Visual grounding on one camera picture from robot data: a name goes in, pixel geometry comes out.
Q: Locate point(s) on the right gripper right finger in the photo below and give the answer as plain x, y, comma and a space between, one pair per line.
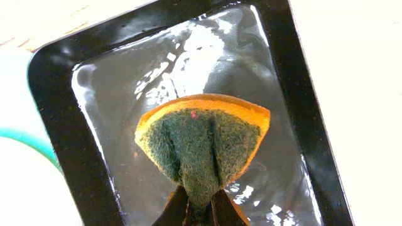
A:
224, 212

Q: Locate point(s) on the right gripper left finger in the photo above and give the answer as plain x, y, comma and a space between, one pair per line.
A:
176, 211

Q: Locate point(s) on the yellow green sponge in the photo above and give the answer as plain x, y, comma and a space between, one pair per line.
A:
203, 142

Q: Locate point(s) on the teal plastic tray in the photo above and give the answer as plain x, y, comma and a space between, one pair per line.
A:
44, 147

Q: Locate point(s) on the black water tray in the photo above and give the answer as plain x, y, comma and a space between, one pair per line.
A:
92, 88

